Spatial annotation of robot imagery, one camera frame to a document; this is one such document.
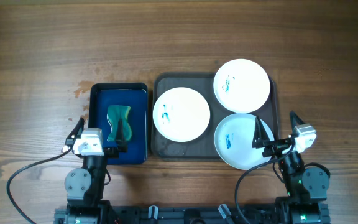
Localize white plate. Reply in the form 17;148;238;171
152;87;211;142
214;113;271;170
213;59;270;113

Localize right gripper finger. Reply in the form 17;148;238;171
290;111;305;136
252;116;270;148

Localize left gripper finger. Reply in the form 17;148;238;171
65;118;85;145
116;119;126;146

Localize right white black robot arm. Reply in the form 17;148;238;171
252;111;331;223

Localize green yellow sponge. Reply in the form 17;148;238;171
107;105;132;142

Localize dark brown serving tray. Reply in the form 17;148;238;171
150;72;280;161

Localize blue water tray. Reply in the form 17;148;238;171
88;82;149;166

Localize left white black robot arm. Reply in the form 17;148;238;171
54;118;127;224

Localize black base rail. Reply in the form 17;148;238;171
53;204;331;224

